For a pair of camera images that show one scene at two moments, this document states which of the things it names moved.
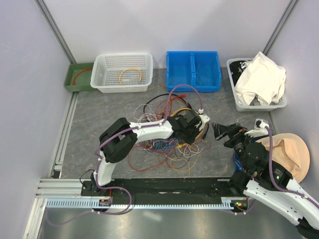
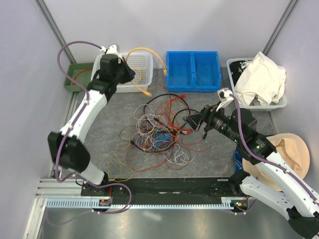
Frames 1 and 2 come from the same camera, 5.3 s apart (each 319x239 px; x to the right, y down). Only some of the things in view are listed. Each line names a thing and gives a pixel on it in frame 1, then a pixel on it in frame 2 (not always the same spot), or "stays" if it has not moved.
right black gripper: x=234 y=131 -> x=208 y=115
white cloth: x=261 y=79 stays
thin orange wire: x=158 y=85 stays
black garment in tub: x=236 y=69 stays
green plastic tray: x=82 y=80 stays
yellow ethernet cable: x=199 y=137 -> x=136 y=86
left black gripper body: x=190 y=134 -> x=124 y=75
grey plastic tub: x=280 y=103 stays
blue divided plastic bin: x=200 y=68 stays
